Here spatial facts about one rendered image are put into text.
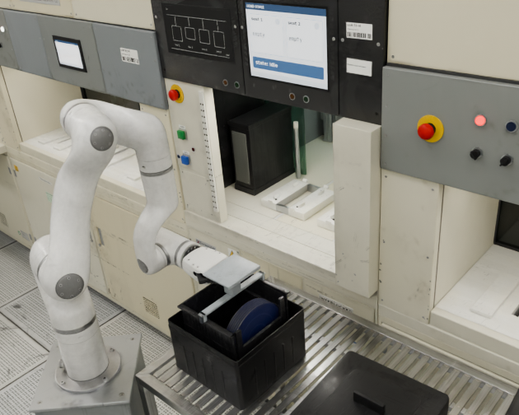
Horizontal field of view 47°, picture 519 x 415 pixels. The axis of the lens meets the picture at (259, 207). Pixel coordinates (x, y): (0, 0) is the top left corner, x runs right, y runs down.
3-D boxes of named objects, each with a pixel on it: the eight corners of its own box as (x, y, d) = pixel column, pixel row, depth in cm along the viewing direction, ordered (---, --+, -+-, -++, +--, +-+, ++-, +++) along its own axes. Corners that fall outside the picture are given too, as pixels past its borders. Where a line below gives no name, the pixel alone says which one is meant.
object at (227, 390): (240, 316, 190) (235, 272, 182) (308, 353, 173) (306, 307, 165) (174, 366, 173) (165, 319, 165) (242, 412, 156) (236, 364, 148)
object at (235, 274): (245, 322, 187) (235, 236, 171) (294, 349, 174) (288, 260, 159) (186, 366, 171) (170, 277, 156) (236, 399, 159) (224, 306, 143)
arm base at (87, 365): (48, 396, 166) (30, 347, 157) (63, 349, 183) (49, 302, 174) (115, 389, 166) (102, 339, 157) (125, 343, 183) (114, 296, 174)
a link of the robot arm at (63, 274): (72, 278, 166) (89, 308, 153) (27, 278, 159) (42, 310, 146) (109, 105, 152) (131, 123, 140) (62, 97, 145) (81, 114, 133)
